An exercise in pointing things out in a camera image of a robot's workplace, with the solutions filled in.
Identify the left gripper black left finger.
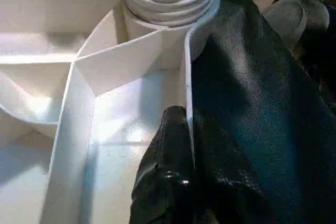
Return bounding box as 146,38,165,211
128,104,197,224

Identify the white plastic table top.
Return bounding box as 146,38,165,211
0,0,222,224

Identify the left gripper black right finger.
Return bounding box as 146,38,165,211
193,110,277,224

